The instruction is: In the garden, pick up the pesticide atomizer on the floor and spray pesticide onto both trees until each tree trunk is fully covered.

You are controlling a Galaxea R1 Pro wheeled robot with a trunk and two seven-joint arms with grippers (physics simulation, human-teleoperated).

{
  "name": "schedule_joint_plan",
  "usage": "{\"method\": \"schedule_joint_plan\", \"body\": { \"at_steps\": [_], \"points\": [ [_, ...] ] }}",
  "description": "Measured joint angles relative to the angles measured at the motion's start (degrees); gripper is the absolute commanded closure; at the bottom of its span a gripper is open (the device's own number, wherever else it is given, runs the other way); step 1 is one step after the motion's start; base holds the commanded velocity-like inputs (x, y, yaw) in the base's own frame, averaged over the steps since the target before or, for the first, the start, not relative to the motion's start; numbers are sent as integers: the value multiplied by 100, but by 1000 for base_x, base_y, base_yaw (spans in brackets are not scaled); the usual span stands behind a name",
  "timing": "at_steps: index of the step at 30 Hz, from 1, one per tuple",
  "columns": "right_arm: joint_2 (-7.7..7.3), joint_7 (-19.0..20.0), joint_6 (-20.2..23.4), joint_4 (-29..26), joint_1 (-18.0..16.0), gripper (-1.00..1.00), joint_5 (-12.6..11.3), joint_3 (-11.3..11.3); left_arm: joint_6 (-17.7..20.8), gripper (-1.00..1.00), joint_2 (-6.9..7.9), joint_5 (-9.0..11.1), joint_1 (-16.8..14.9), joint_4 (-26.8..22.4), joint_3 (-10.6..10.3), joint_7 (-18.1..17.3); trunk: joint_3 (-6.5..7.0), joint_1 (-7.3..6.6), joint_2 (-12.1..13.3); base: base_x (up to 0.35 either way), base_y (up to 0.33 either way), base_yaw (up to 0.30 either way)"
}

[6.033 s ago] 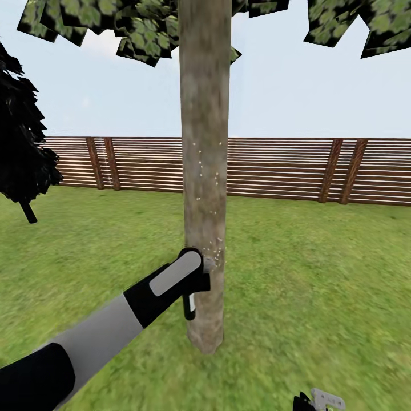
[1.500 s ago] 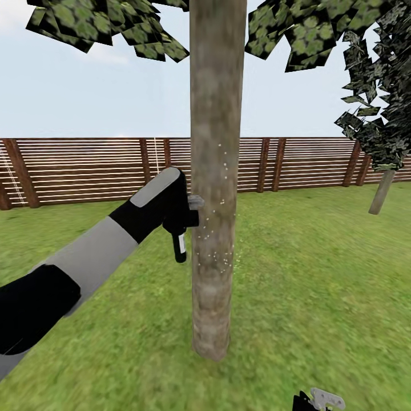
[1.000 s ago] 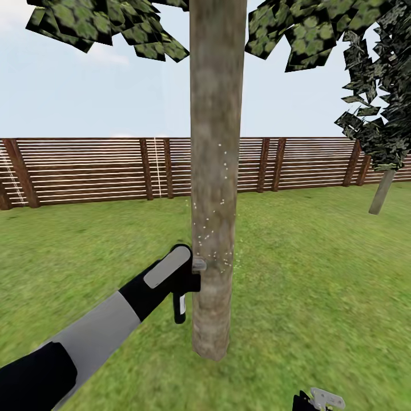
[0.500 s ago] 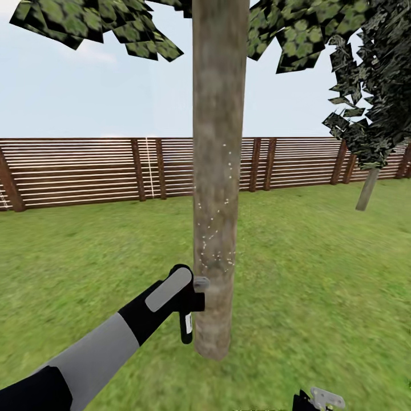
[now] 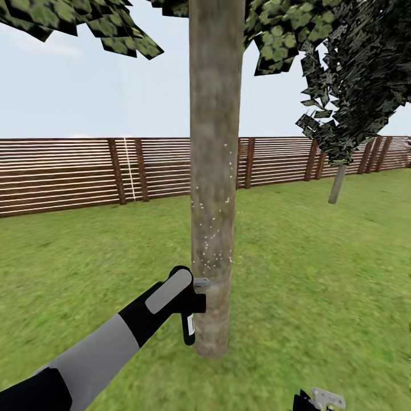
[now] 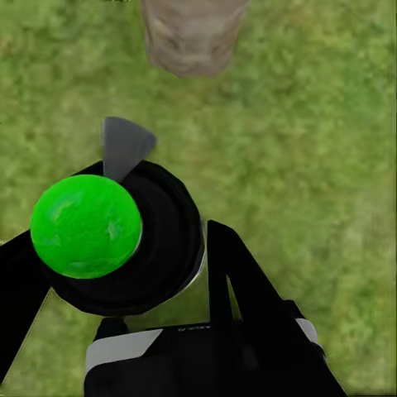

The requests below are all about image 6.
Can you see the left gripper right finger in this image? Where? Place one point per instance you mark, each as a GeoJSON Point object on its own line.
{"type": "Point", "coordinates": [289, 365]}

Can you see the tree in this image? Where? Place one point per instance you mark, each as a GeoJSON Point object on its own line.
{"type": "Point", "coordinates": [192, 37]}

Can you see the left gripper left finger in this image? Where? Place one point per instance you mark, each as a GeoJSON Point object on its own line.
{"type": "Point", "coordinates": [23, 288]}

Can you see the pesticide atomizer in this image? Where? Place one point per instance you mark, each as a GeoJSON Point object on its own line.
{"type": "Point", "coordinates": [122, 235]}

